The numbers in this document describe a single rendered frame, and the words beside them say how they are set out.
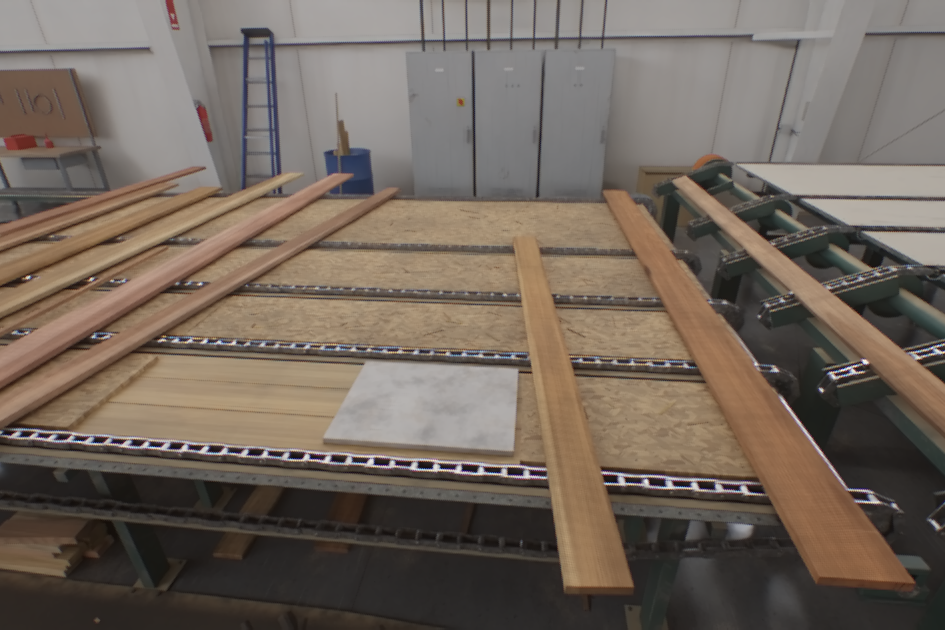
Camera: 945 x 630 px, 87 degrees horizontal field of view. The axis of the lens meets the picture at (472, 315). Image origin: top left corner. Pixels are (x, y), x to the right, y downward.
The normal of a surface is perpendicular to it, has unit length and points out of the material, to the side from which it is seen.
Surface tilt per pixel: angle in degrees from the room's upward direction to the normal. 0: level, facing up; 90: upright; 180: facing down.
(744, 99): 87
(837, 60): 99
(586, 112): 90
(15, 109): 90
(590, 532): 0
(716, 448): 0
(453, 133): 90
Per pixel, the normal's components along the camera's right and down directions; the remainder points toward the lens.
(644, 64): -0.12, 0.39
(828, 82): -0.11, 0.58
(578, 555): -0.01, -0.89
